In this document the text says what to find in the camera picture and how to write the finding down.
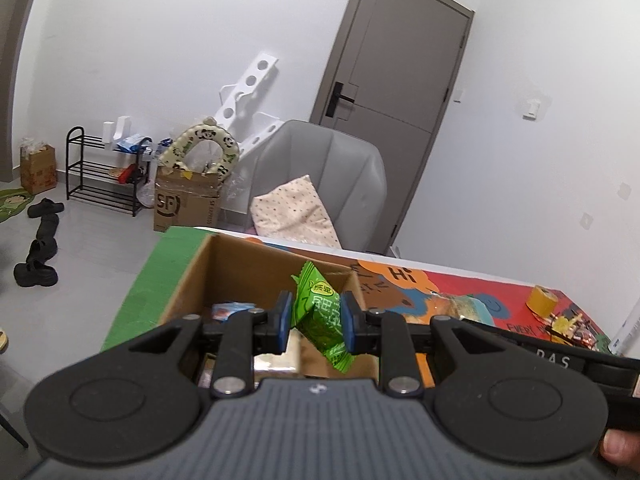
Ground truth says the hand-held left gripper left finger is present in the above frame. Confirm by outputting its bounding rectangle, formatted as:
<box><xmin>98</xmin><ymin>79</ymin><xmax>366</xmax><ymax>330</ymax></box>
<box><xmin>125</xmin><ymin>290</ymin><xmax>295</xmax><ymax>399</ymax></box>

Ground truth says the bright green snack packet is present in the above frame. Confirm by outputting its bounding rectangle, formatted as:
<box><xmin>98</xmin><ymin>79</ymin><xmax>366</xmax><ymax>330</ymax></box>
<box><xmin>291</xmin><ymin>262</ymin><xmax>355</xmax><ymax>374</ymax></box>

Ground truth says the black flat shoe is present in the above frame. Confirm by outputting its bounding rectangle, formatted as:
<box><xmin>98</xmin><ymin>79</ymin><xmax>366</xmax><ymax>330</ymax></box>
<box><xmin>27</xmin><ymin>199</ymin><xmax>65</xmax><ymax>219</ymax></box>

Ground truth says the small brown carton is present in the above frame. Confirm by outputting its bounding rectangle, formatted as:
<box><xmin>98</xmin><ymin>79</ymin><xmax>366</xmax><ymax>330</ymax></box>
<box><xmin>20</xmin><ymin>139</ymin><xmax>57</xmax><ymax>192</ymax></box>

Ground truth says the green floor mat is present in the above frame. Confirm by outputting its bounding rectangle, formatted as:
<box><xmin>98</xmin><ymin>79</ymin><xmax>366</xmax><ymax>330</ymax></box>
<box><xmin>0</xmin><ymin>187</ymin><xmax>32</xmax><ymax>229</ymax></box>

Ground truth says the black tall boot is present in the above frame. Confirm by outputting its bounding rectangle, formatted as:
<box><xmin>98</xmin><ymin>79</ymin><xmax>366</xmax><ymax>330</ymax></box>
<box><xmin>27</xmin><ymin>212</ymin><xmax>60</xmax><ymax>261</ymax></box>

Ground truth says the black shoe rack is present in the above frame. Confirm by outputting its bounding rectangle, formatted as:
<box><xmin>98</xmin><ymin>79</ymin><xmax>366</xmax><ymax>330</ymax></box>
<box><xmin>66</xmin><ymin>126</ymin><xmax>152</xmax><ymax>217</ymax></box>

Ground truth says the person's right hand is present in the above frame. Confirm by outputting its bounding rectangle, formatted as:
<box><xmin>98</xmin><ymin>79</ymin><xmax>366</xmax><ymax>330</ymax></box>
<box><xmin>599</xmin><ymin>430</ymin><xmax>640</xmax><ymax>467</ymax></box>

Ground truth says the black door handle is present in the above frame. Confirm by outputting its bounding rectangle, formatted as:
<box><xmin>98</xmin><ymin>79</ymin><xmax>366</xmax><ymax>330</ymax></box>
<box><xmin>326</xmin><ymin>81</ymin><xmax>360</xmax><ymax>119</ymax></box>

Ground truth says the dotted cream cushion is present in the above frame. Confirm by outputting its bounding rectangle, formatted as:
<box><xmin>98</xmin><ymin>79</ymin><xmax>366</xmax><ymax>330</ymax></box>
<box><xmin>250</xmin><ymin>175</ymin><xmax>344</xmax><ymax>250</ymax></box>

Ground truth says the black wire rack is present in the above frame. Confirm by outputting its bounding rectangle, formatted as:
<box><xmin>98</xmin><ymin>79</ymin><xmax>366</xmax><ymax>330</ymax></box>
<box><xmin>542</xmin><ymin>322</ymin><xmax>610</xmax><ymax>354</ymax></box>

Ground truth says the colourful cartoon printed mat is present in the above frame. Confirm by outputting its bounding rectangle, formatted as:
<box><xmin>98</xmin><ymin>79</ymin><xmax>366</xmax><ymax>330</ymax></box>
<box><xmin>101</xmin><ymin>226</ymin><xmax>615</xmax><ymax>402</ymax></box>

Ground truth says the white holder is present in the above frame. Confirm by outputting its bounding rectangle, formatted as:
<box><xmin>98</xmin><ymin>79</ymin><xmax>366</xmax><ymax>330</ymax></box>
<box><xmin>102</xmin><ymin>116</ymin><xmax>132</xmax><ymax>144</ymax></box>

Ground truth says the printed brown cardboard box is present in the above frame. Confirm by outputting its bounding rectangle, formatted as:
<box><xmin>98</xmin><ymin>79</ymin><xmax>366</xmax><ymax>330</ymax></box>
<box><xmin>153</xmin><ymin>169</ymin><xmax>227</xmax><ymax>234</ymax></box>

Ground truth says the red white snack packet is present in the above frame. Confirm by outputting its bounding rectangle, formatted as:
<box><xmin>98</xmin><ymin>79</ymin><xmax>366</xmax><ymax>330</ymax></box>
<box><xmin>211</xmin><ymin>301</ymin><xmax>259</xmax><ymax>322</ymax></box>

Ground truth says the white plastic bag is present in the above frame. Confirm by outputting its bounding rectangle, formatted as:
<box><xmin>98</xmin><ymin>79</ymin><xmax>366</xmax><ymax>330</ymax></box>
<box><xmin>136</xmin><ymin>180</ymin><xmax>157</xmax><ymax>210</ymax></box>

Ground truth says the yellow plastic bag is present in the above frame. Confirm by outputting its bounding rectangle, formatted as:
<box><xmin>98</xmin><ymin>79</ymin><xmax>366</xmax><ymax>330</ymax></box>
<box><xmin>549</xmin><ymin>311</ymin><xmax>586</xmax><ymax>335</ymax></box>

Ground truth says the panda print inflatable ring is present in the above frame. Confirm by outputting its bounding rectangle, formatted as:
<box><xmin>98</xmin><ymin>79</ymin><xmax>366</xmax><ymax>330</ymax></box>
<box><xmin>159</xmin><ymin>116</ymin><xmax>241</xmax><ymax>187</ymax></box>

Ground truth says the white perforated board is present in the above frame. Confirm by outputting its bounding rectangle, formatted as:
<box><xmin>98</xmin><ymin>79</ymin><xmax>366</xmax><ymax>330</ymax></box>
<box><xmin>215</xmin><ymin>51</ymin><xmax>281</xmax><ymax>136</ymax></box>

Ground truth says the grey chair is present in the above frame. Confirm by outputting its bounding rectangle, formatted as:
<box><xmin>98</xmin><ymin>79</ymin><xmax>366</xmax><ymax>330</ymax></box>
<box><xmin>234</xmin><ymin>120</ymin><xmax>389</xmax><ymax>254</ymax></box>

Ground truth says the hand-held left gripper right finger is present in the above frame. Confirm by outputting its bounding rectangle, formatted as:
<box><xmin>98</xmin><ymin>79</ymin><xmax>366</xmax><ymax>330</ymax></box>
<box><xmin>340</xmin><ymin>291</ymin><xmax>503</xmax><ymax>399</ymax></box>

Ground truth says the grey door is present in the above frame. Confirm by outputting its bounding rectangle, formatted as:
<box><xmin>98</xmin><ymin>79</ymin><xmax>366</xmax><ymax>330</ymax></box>
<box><xmin>309</xmin><ymin>0</ymin><xmax>476</xmax><ymax>257</ymax></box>
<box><xmin>0</xmin><ymin>0</ymin><xmax>48</xmax><ymax>183</ymax></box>

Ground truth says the yellow tape roll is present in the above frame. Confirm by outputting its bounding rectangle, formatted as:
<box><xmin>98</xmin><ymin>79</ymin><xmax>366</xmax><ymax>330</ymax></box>
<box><xmin>526</xmin><ymin>285</ymin><xmax>559</xmax><ymax>319</ymax></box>

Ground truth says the blue plastic bag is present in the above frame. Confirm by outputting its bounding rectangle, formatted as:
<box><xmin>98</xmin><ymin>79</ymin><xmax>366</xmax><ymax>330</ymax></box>
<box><xmin>116</xmin><ymin>133</ymin><xmax>152</xmax><ymax>154</ymax></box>

